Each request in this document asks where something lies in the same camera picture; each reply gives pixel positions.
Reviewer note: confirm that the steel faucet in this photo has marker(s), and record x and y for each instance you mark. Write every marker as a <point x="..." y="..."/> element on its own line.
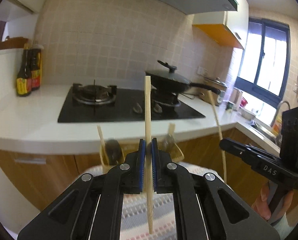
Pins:
<point x="278" y="111"/>

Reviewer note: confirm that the wooden base cabinets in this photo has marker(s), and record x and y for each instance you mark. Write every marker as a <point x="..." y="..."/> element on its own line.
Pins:
<point x="41" y="177"/>

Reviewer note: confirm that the wooden chopstick pair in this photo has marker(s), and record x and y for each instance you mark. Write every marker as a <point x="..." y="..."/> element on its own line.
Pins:
<point x="171" y="129"/>

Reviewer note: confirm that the white wall socket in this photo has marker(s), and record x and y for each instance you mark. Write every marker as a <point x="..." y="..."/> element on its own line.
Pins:
<point x="201" y="71"/>

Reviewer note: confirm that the dark soy sauce bottle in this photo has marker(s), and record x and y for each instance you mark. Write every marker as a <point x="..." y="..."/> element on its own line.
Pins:
<point x="24" y="76"/>

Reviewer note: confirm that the black gas stove top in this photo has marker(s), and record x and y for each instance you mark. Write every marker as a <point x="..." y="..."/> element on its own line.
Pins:
<point x="94" y="103"/>

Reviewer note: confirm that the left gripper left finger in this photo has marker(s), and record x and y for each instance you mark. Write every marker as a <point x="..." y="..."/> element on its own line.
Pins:
<point x="91" y="207"/>

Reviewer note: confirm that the wooden chopstick single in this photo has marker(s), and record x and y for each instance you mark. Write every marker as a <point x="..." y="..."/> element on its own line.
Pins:
<point x="210" y="96"/>

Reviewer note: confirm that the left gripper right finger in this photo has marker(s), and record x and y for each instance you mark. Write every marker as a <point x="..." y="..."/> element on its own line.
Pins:
<point x="204" y="206"/>

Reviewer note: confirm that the red label sauce bottle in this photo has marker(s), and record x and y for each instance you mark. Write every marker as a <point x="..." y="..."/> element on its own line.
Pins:
<point x="36" y="65"/>

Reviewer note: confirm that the orange wall cabinet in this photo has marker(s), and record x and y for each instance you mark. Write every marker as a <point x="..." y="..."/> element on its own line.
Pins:
<point x="227" y="28"/>

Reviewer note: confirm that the black plastic spoon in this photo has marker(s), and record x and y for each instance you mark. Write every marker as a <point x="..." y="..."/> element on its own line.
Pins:
<point x="113" y="151"/>

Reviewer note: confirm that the brown rice cooker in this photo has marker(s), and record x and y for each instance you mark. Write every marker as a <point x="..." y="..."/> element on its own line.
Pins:
<point x="220" y="88"/>

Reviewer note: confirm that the black wok with lid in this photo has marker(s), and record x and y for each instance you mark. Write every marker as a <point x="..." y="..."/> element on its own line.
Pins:
<point x="171" y="82"/>

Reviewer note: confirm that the clear grey plastic spoon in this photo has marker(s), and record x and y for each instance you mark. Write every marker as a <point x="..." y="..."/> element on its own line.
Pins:
<point x="168" y="143"/>

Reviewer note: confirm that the dark framed window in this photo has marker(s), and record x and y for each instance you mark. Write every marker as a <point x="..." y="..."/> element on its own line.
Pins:
<point x="265" y="64"/>

